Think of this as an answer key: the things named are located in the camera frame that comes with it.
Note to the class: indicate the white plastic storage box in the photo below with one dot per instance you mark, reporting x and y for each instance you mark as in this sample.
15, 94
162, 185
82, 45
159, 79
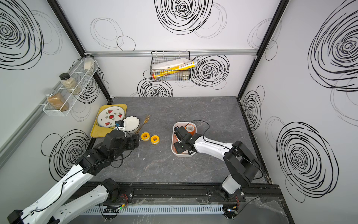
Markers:
185, 154

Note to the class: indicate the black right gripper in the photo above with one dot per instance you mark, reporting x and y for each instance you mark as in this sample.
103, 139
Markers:
178, 148

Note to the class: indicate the watermelon pattern plate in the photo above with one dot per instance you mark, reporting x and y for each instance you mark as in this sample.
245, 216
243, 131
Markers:
109, 116

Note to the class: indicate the white slotted cable duct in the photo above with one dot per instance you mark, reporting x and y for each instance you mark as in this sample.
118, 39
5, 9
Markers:
158, 210

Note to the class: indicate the spice jar far clear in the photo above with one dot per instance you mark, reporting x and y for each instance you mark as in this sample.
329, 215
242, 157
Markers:
89, 63

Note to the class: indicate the aluminium wall rail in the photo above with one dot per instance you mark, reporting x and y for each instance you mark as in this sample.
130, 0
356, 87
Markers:
196, 52

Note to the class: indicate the spice jar brown contents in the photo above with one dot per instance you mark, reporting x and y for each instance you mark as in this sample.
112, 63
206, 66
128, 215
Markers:
56, 100

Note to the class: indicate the white scalloped bowl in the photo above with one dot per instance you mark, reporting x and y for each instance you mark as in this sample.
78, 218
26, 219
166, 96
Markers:
131, 124

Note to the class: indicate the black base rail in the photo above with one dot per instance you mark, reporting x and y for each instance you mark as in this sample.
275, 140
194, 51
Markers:
208, 192

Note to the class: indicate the black corner frame post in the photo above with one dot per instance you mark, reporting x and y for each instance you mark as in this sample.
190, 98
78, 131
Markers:
76, 43
266, 39

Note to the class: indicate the yellow tape spool uncovered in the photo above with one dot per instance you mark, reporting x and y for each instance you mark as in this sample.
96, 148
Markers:
155, 140

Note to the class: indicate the black wire wall basket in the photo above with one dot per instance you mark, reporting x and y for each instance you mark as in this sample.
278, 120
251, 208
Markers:
166, 55

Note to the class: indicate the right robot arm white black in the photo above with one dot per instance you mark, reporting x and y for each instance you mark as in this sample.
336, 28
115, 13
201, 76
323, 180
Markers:
239, 160

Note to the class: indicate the spice jar black lid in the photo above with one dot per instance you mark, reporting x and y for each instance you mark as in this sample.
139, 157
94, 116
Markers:
70, 84

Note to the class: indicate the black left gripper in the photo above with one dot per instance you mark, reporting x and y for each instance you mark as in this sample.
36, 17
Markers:
134, 141

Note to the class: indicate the white wire spice rack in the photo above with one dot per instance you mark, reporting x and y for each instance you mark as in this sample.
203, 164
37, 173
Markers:
80, 105

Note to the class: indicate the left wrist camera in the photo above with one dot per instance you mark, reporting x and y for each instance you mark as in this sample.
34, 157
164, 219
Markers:
120, 125

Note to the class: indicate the gold fork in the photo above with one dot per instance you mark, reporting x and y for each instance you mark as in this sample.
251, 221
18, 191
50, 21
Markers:
145, 121

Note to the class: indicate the yellow plastic tray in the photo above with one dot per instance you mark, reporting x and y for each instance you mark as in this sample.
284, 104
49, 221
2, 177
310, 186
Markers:
98, 131

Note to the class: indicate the black corner frame post right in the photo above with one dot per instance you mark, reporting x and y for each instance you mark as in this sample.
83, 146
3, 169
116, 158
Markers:
266, 39

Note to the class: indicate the black corner frame post left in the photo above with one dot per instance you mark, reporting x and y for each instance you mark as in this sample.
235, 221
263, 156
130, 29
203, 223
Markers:
76, 43

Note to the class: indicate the yellow tape spool behind top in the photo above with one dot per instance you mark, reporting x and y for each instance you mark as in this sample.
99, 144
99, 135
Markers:
145, 136

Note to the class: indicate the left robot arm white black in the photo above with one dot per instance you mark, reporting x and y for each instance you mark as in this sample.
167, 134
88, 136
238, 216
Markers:
53, 207

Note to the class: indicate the yellow white foil box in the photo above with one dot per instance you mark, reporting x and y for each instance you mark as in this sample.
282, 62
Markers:
177, 69

